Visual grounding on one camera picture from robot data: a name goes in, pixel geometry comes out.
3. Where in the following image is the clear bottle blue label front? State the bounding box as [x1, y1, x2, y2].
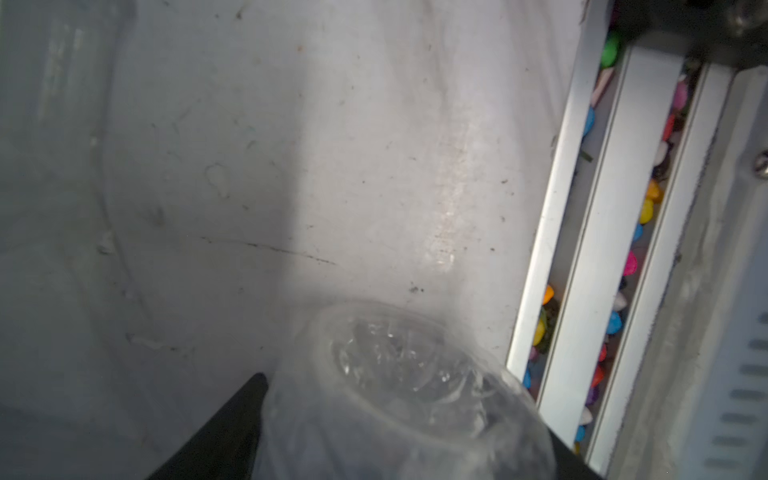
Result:
[252, 302, 556, 479]

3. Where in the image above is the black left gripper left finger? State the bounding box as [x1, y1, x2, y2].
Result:
[150, 373, 268, 479]

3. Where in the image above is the aluminium rail with beads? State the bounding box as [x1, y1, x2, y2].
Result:
[506, 1, 767, 479]

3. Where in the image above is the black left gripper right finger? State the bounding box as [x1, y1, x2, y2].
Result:
[549, 431, 600, 480]

